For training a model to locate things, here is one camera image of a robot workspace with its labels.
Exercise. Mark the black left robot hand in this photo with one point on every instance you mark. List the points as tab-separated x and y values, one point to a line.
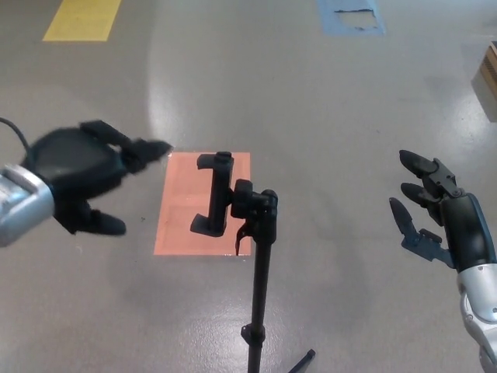
77	171

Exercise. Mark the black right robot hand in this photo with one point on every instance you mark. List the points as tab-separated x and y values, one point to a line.
464	229

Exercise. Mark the black phone stand tripod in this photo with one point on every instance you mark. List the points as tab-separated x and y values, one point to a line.
261	272

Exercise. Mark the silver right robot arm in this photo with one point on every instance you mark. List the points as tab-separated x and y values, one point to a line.
479	311

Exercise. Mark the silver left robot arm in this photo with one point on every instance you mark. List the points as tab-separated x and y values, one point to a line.
19	206

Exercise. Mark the orange floor marking rectangle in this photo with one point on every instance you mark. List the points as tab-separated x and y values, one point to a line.
178	202

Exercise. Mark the yellow floor marking rectangle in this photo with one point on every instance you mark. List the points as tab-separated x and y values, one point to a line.
83	19

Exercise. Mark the torn blue floor marking rectangle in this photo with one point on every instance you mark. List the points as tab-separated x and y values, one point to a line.
329	21

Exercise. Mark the wooden box with grey side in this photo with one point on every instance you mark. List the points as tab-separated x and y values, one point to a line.
487	85

